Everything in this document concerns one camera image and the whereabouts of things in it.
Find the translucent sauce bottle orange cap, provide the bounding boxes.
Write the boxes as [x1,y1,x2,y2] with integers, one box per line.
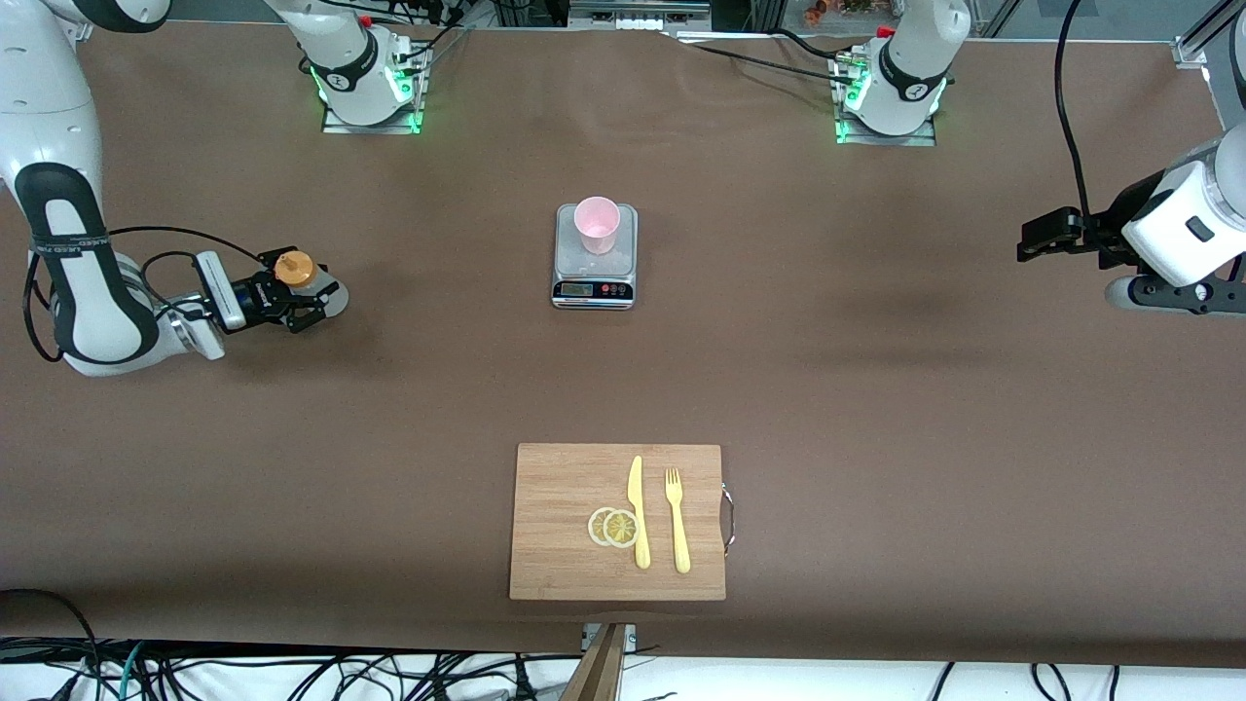
[275,251,349,320]

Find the yellow plastic knife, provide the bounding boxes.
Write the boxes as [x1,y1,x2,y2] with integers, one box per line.
[627,455,651,571]

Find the wooden post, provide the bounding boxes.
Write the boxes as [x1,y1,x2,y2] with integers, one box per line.
[560,623,629,701]

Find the silver digital kitchen scale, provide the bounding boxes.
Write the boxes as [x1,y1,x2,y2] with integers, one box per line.
[551,203,640,312]

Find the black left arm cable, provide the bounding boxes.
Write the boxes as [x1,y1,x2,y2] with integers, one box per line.
[1055,0,1122,237]

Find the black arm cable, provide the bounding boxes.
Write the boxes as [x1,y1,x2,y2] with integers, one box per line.
[21,226,285,364]
[1055,0,1122,237]

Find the brown table cover sheet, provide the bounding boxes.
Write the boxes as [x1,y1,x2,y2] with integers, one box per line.
[0,18,1246,671]

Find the yellow plastic fork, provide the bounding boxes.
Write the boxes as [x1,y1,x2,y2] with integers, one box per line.
[665,467,692,574]

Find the wooden cutting board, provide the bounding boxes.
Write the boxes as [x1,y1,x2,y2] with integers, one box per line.
[508,443,737,602]

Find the aluminium frame corner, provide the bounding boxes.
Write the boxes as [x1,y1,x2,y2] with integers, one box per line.
[1172,0,1246,69]

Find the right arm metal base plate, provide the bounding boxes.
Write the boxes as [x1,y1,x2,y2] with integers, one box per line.
[321,44,425,135]

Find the black table cable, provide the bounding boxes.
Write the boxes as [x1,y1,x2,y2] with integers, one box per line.
[693,44,862,85]
[774,27,860,65]

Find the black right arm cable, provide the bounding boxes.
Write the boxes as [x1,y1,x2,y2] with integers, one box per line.
[21,226,285,364]

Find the black looped floor cable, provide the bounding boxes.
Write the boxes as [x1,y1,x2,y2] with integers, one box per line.
[0,588,100,683]

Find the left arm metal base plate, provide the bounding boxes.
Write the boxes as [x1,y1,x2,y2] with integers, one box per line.
[835,49,937,147]

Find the pink plastic cup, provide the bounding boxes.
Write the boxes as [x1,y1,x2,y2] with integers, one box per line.
[573,197,621,256]

